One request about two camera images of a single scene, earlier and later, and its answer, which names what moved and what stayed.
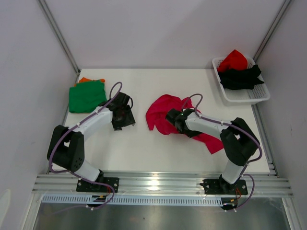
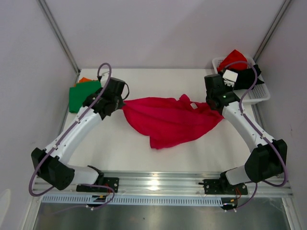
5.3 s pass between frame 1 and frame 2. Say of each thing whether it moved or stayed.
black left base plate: stayed
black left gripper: moved
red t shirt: stayed
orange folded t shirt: stayed
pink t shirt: moved
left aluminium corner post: stayed
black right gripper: moved
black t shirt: stayed
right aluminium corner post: stayed
